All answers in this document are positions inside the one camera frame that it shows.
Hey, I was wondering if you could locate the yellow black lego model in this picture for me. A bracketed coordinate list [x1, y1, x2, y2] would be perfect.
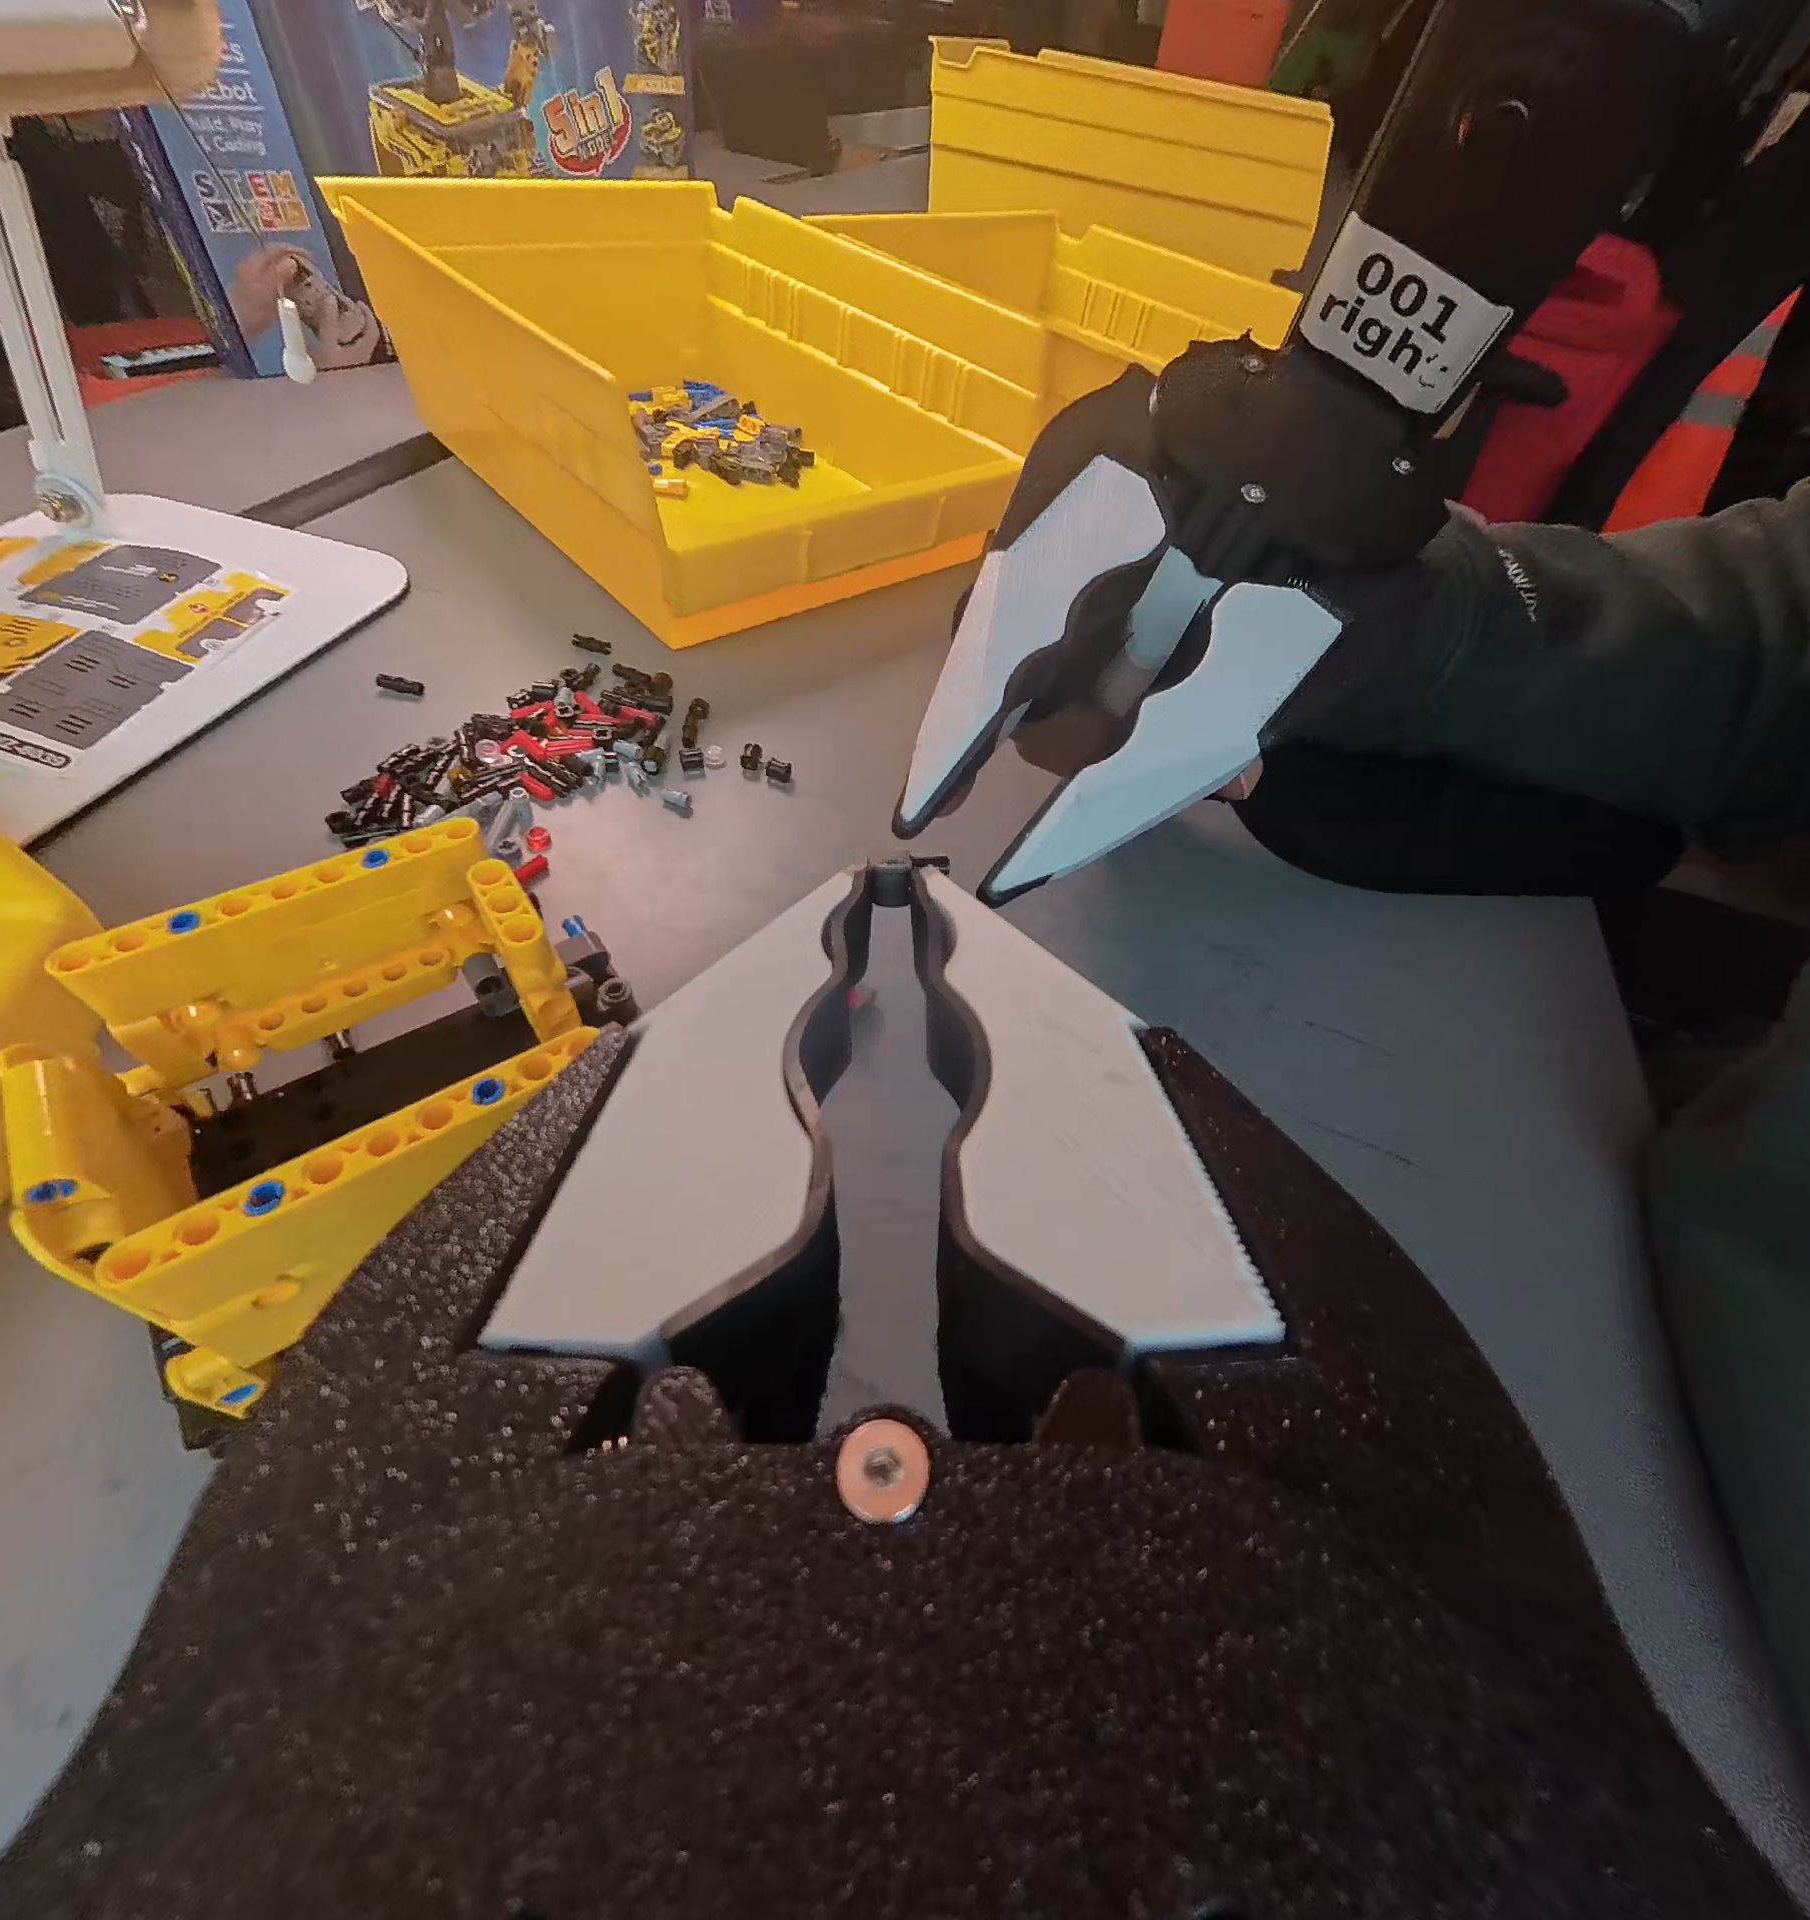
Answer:
[0, 819, 644, 1419]

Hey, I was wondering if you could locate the pile of small lego pins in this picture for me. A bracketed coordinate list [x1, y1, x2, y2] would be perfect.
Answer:
[326, 631, 796, 886]

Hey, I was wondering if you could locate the printed instruction sheet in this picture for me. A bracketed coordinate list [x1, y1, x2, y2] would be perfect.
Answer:
[0, 532, 290, 767]

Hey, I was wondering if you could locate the white book stand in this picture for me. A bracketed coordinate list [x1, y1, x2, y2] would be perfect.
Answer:
[0, 0, 413, 848]

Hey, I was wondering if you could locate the yellow bin with small parts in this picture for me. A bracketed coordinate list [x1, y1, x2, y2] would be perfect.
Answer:
[310, 172, 1061, 649]

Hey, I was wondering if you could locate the empty yellow storage bin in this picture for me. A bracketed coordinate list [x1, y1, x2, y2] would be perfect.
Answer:
[818, 38, 1336, 421]

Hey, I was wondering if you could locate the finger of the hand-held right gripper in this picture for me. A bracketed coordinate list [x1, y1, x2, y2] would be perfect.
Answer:
[893, 456, 1173, 840]
[974, 576, 1350, 909]

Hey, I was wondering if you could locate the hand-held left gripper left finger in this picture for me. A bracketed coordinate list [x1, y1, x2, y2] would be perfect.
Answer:
[472, 870, 871, 1436]

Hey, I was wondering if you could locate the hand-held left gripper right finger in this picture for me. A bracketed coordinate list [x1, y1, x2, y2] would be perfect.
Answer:
[921, 870, 1292, 1426]

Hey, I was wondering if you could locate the blue robot kit box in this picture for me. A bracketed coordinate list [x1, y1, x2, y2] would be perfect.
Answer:
[120, 0, 699, 377]

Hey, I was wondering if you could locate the heap of lego parts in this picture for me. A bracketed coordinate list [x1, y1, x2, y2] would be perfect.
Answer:
[629, 380, 818, 497]

